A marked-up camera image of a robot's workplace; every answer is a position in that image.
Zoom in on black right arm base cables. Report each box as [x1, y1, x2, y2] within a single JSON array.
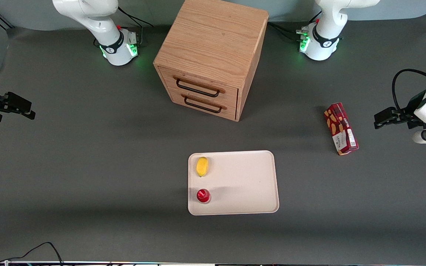
[[94, 7, 154, 48]]

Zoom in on black arm base cables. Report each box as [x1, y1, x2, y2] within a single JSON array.
[[268, 11, 322, 42], [94, 7, 154, 48]]

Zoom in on black metal drawer handle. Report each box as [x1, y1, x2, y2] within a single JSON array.
[[180, 94, 227, 114], [173, 76, 226, 98]]

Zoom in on white rectangular tray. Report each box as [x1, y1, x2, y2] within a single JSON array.
[[187, 150, 280, 216]]

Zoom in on wooden drawer cabinet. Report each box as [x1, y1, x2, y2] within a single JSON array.
[[153, 0, 270, 122]]

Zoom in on black table edge cable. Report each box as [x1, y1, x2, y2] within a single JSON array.
[[0, 242, 64, 266]]

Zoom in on black left arm base cables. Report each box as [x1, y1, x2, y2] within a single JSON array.
[[268, 11, 322, 42]]

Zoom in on grey table mat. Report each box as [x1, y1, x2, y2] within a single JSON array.
[[0, 14, 426, 265]]

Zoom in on red cookie box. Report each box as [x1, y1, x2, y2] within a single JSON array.
[[324, 102, 359, 156]]

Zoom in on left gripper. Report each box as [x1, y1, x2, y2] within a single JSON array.
[[374, 95, 426, 130]]

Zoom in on wooden drawer front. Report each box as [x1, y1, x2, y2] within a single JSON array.
[[158, 66, 239, 108], [169, 89, 238, 121]]

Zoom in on yellow toy lemon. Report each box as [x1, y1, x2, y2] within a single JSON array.
[[196, 157, 209, 178]]

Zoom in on red bottle cap object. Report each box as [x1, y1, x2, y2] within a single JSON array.
[[196, 188, 211, 204]]

